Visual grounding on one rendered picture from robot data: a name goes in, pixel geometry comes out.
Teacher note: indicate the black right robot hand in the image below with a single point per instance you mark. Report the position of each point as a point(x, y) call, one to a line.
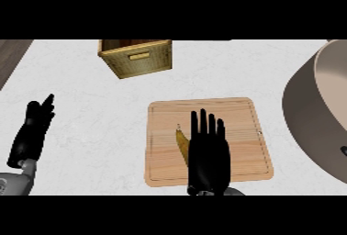
point(209, 159)

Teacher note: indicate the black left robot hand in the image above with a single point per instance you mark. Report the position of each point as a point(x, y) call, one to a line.
point(30, 134)

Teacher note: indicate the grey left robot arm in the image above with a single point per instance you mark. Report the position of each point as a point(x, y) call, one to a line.
point(18, 180)

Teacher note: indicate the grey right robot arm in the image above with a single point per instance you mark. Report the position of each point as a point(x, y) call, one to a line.
point(232, 192)

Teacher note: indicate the pale wooden cutting board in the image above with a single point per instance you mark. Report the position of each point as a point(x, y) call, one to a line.
point(209, 141)

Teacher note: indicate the yellow-brown pear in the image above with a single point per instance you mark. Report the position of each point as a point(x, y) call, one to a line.
point(182, 143)

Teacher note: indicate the large grey pot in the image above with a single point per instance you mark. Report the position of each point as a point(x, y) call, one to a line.
point(316, 110)

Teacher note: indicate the dark brown wooden surface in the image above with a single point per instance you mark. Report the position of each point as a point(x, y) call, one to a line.
point(11, 58)

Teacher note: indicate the yellow wicker basket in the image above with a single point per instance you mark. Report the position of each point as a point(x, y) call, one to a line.
point(135, 58)

